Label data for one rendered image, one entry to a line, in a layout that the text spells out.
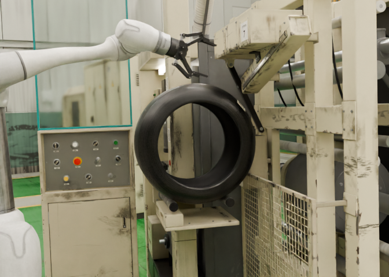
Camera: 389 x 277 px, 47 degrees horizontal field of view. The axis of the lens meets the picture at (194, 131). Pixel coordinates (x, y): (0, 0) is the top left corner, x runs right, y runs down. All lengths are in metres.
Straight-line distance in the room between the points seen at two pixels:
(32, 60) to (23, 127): 9.38
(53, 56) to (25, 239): 0.61
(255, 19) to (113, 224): 1.50
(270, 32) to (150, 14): 10.31
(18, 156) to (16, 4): 3.48
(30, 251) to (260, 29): 1.25
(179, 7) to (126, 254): 1.49
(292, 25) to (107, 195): 1.49
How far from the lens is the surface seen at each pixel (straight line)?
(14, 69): 1.56
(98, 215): 2.75
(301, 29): 1.93
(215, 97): 2.13
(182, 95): 2.10
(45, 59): 1.60
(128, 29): 1.72
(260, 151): 2.54
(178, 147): 2.48
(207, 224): 2.19
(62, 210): 2.76
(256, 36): 1.96
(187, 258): 2.62
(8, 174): 1.73
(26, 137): 10.96
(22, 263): 1.54
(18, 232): 1.54
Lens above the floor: 1.37
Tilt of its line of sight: 3 degrees down
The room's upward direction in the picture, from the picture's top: 2 degrees counter-clockwise
